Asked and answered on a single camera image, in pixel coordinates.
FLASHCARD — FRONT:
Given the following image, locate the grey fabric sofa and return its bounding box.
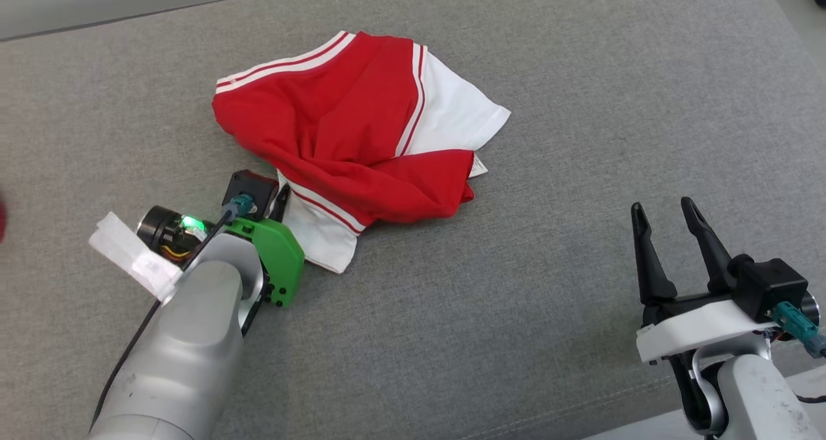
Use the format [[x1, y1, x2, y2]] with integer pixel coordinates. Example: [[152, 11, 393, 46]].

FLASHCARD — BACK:
[[0, 0, 826, 440]]

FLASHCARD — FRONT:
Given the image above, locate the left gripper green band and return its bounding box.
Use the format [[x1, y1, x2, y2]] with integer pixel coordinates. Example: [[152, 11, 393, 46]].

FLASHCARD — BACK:
[[229, 183, 305, 307]]

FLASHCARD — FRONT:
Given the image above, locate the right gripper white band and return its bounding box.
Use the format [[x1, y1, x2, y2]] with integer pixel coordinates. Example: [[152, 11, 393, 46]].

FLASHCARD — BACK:
[[631, 197, 778, 429]]

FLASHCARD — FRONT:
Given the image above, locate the right arm cable teal connector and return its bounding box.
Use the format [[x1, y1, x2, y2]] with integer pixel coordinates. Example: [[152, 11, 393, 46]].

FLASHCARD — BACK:
[[771, 301, 826, 358]]

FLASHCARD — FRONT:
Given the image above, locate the red jersey number 23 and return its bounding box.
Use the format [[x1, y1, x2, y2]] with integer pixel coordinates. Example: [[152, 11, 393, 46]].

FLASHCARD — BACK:
[[212, 30, 512, 274]]

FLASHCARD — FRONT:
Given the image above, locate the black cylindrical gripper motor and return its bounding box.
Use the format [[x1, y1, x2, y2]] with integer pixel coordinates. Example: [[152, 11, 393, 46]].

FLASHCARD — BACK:
[[136, 206, 217, 263], [800, 290, 821, 330]]

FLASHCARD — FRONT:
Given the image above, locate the white tape strip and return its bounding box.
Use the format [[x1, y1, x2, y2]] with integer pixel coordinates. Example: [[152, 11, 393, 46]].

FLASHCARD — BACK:
[[89, 212, 185, 302]]

